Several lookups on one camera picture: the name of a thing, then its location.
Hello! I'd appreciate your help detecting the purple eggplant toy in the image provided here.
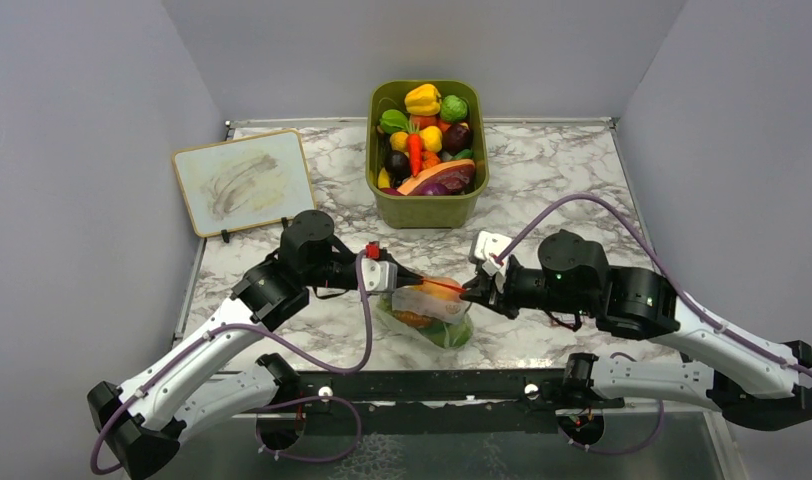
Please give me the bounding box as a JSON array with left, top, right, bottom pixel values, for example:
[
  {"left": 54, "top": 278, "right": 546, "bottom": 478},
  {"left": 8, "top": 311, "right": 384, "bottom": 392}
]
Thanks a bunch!
[{"left": 413, "top": 183, "right": 451, "bottom": 196}]

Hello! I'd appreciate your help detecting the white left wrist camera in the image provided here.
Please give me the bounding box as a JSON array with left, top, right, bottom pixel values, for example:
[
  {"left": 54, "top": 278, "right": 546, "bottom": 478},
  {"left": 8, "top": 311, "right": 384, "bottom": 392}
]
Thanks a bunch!
[{"left": 359, "top": 242, "right": 398, "bottom": 294}]

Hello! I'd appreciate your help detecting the green broccoli toy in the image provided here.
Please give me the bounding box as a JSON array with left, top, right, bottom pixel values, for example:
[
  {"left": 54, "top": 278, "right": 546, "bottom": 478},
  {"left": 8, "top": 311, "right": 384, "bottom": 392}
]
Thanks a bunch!
[{"left": 438, "top": 95, "right": 469, "bottom": 123}]

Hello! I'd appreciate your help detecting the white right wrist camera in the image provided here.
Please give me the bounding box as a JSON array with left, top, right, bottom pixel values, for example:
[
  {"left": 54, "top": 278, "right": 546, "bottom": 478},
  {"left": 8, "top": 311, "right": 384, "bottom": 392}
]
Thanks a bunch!
[{"left": 468, "top": 230, "right": 512, "bottom": 277}]

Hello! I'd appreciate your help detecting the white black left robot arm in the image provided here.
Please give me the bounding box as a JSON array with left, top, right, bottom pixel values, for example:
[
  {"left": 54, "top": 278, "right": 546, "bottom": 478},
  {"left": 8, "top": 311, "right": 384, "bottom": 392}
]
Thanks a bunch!
[{"left": 87, "top": 210, "right": 423, "bottom": 479}]

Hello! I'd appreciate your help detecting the small whiteboard with wooden frame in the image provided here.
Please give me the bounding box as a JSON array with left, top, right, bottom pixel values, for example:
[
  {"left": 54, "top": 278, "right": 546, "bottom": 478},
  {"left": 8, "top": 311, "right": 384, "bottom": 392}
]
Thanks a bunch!
[{"left": 171, "top": 129, "right": 317, "bottom": 238}]

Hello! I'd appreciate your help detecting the peach toy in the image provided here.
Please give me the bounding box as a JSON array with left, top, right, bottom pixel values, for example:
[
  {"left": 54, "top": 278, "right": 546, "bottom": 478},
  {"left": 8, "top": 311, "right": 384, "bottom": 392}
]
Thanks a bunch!
[{"left": 413, "top": 277, "right": 464, "bottom": 308}]

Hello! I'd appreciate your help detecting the yellow bell pepper toy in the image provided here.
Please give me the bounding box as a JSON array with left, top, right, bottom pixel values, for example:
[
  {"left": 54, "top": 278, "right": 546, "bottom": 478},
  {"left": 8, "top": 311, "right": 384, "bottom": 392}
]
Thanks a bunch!
[{"left": 404, "top": 83, "right": 442, "bottom": 116}]

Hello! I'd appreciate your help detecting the orange spiky pineapple toy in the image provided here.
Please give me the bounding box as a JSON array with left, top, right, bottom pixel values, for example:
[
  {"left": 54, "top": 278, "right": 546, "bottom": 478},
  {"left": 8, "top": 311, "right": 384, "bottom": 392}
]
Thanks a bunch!
[{"left": 392, "top": 310, "right": 437, "bottom": 330}]

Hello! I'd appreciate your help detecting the clear zip bag orange zipper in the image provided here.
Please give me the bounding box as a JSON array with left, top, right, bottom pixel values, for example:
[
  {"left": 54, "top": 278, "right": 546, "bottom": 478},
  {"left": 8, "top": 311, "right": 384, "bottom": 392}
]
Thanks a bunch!
[{"left": 372, "top": 286, "right": 472, "bottom": 343}]

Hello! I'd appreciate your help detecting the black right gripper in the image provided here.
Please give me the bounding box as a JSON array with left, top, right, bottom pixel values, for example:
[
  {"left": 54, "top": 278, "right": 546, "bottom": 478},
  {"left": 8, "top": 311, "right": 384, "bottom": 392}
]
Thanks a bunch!
[{"left": 462, "top": 259, "right": 596, "bottom": 321}]

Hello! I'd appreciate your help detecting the black metal base rail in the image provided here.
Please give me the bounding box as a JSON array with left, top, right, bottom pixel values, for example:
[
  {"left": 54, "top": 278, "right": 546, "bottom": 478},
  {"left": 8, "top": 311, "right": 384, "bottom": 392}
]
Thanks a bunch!
[{"left": 255, "top": 368, "right": 624, "bottom": 439}]

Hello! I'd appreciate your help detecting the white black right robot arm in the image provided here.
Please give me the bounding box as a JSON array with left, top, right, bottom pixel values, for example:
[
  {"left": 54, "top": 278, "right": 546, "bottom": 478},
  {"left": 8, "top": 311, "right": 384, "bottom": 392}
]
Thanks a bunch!
[{"left": 463, "top": 230, "right": 812, "bottom": 431}]

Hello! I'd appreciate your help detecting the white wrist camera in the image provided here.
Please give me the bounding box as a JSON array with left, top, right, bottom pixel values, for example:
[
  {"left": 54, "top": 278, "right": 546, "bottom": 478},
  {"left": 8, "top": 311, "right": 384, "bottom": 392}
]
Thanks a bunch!
[
  {"left": 468, "top": 230, "right": 512, "bottom": 277},
  {"left": 359, "top": 242, "right": 398, "bottom": 294}
]

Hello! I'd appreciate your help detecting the dark red plum toy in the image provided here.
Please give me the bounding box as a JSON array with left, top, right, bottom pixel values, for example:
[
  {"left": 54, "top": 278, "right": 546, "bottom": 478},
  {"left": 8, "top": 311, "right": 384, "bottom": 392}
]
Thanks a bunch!
[{"left": 442, "top": 124, "right": 473, "bottom": 155}]

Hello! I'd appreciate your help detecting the green plastic bin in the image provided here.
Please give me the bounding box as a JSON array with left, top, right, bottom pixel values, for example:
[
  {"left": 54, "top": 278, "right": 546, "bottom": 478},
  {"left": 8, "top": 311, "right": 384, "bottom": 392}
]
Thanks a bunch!
[{"left": 365, "top": 79, "right": 490, "bottom": 228}]

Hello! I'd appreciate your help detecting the orange carrot toy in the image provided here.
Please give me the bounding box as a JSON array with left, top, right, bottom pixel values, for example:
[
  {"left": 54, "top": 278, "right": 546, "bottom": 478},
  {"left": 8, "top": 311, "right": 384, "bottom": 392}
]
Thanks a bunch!
[{"left": 406, "top": 131, "right": 423, "bottom": 177}]

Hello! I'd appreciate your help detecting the green pepper toy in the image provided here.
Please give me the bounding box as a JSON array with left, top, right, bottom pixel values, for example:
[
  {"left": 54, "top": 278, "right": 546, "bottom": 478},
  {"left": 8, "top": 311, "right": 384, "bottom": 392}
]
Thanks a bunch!
[{"left": 378, "top": 109, "right": 410, "bottom": 135}]

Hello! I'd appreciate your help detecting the magenta sweet potato toy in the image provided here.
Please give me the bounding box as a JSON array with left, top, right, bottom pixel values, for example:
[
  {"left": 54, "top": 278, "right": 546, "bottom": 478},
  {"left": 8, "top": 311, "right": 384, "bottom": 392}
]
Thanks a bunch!
[{"left": 380, "top": 187, "right": 402, "bottom": 196}]

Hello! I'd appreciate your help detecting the yellow lemon toy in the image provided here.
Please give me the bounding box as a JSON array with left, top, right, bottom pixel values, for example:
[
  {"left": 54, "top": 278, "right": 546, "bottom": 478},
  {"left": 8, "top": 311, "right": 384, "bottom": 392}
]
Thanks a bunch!
[
  {"left": 389, "top": 131, "right": 409, "bottom": 153},
  {"left": 419, "top": 125, "right": 443, "bottom": 153}
]

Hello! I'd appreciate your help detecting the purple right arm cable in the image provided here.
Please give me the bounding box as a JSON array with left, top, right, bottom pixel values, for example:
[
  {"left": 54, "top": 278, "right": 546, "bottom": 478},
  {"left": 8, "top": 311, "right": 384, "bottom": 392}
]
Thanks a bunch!
[{"left": 492, "top": 193, "right": 812, "bottom": 458}]

